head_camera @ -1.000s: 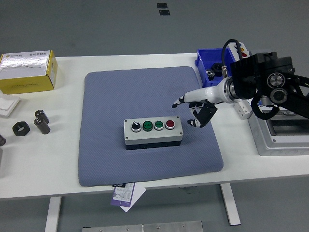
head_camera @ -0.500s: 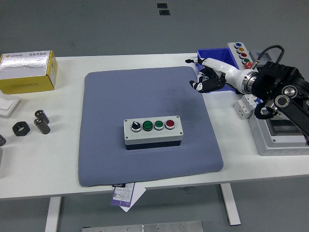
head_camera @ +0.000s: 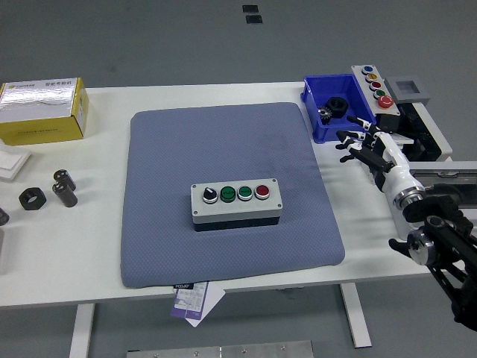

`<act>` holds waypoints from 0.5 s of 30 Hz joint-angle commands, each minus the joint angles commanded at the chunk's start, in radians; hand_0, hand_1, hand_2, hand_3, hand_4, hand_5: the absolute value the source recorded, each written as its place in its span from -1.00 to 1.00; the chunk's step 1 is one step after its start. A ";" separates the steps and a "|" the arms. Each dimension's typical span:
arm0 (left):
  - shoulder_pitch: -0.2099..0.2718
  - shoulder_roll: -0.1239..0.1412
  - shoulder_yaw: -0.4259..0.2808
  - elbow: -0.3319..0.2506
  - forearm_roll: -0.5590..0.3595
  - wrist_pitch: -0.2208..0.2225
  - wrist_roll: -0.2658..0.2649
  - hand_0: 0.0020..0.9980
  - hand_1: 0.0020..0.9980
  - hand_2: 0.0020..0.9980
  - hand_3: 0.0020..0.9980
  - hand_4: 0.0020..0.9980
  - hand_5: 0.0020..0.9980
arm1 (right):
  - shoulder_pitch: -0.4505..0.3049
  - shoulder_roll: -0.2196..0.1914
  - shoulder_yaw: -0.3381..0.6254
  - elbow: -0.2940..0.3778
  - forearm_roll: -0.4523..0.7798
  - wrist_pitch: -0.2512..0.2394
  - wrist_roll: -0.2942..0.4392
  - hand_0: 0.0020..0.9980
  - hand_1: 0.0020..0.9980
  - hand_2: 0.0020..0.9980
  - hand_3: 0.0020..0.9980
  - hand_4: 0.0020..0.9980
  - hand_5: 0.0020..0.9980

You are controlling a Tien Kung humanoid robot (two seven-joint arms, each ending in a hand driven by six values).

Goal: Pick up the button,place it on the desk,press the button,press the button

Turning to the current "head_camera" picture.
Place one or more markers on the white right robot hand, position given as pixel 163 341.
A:
pixel 398 175

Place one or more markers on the grey four-control button box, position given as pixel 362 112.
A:
pixel 238 209

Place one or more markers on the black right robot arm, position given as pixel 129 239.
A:
pixel 447 238

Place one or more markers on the grey five-button control box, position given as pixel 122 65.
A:
pixel 385 100

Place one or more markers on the grey distribution box clear cover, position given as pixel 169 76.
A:
pixel 447 166

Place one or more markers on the small metal gear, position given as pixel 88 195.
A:
pixel 325 115

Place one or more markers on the large black hex nut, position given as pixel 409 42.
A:
pixel 329 108
pixel 24 201

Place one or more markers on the blue plastic bin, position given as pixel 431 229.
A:
pixel 316 89

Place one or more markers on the white table leg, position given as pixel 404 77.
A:
pixel 82 332
pixel 354 317

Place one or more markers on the dark floor outlet plate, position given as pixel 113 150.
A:
pixel 250 8
pixel 253 19

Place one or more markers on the white paper card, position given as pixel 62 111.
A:
pixel 214 298

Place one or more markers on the blue-grey padded mat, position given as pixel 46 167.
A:
pixel 167 168

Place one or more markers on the purple and white mat tag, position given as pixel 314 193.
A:
pixel 188 302

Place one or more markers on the black cylindrical capacitor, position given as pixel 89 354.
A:
pixel 65 195
pixel 63 176

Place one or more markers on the yellow and silver cardboard box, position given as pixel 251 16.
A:
pixel 37 127

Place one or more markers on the white wall switch panel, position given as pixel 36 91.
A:
pixel 406 139

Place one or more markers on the black and white rail device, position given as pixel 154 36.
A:
pixel 413 123

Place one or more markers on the grey square frame box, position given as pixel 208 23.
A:
pixel 423 95

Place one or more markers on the grey metal base plate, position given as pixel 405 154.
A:
pixel 223 352

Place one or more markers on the white square switch plate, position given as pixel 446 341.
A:
pixel 11 164

